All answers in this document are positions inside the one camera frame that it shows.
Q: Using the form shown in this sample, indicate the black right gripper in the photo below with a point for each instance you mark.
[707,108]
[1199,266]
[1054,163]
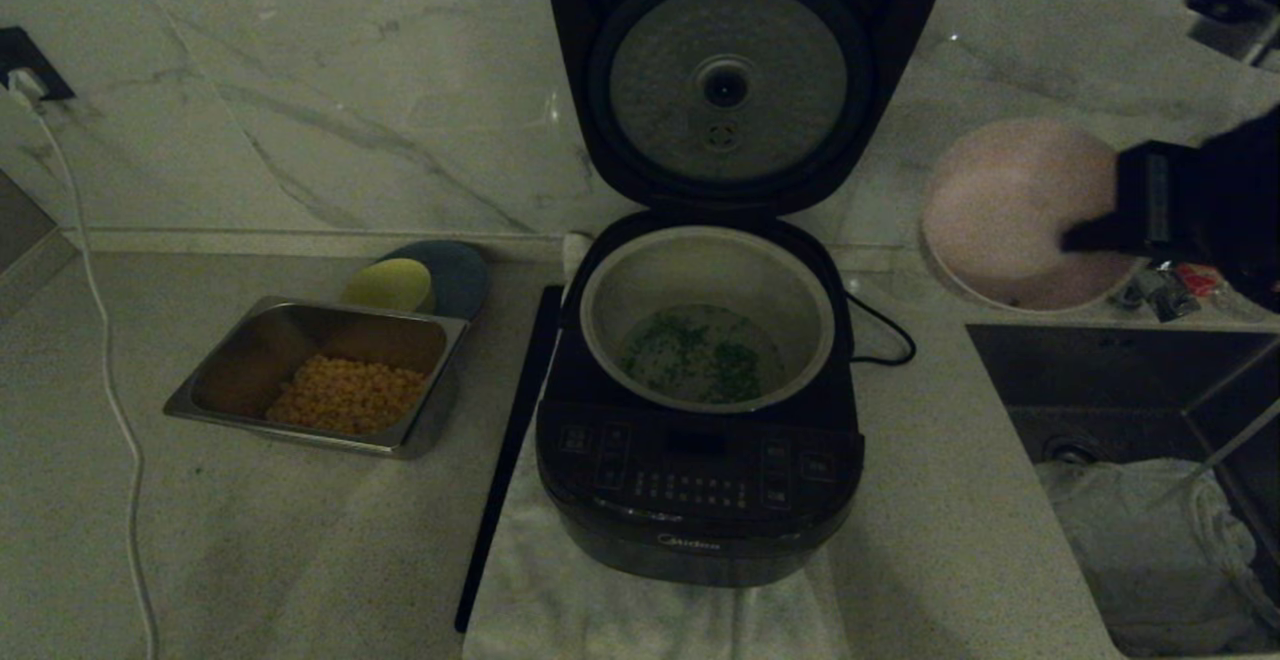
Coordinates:
[1190,200]

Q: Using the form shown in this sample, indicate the pink bowl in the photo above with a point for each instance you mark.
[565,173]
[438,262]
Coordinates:
[1000,210]

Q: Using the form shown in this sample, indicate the chopped green vegetables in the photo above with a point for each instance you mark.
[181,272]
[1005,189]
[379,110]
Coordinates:
[700,360]

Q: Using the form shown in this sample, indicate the black electric rice cooker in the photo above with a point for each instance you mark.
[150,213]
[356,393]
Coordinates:
[580,40]

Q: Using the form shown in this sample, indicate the grey inner pot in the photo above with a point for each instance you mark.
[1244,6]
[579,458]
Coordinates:
[700,270]

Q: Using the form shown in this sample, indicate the small yellow-green bowl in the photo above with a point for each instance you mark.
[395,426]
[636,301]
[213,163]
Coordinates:
[390,285]

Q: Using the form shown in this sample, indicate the chrome faucet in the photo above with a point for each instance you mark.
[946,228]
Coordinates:
[1160,295]

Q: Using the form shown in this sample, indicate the bottle with red label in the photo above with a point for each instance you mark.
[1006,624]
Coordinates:
[1200,278]

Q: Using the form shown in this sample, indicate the stainless steel sink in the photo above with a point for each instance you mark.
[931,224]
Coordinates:
[1080,380]

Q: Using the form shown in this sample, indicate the metal sink drain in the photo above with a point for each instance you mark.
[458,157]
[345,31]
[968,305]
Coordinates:
[1070,450]

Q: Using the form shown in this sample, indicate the white crumpled cloth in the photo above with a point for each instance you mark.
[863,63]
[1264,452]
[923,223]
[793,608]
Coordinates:
[1140,540]

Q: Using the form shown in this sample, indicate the long black strip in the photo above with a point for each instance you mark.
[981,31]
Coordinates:
[510,440]

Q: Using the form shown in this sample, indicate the blue-grey plate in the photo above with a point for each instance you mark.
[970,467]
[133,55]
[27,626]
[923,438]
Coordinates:
[460,275]

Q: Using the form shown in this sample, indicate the white towel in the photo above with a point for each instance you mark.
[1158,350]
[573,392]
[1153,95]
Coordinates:
[560,600]

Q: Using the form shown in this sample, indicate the yellow corn kernels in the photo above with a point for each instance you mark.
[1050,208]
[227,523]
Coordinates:
[345,395]

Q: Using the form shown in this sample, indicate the stainless steel tray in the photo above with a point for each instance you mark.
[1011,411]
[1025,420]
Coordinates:
[250,350]

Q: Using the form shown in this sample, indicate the white plug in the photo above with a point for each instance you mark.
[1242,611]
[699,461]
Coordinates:
[28,88]

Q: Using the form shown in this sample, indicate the black wall socket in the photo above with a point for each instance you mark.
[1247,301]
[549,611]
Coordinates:
[20,45]

